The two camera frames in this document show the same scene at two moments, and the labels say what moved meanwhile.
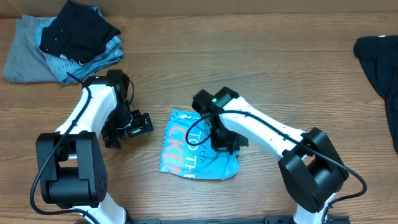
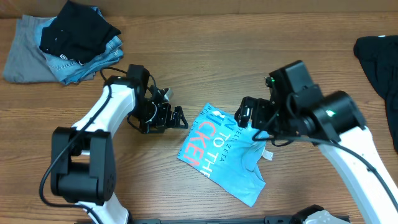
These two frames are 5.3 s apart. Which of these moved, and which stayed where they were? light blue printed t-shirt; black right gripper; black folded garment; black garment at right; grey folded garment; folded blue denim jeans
Moved: light blue printed t-shirt; black right gripper
Stayed: grey folded garment; folded blue denim jeans; black garment at right; black folded garment
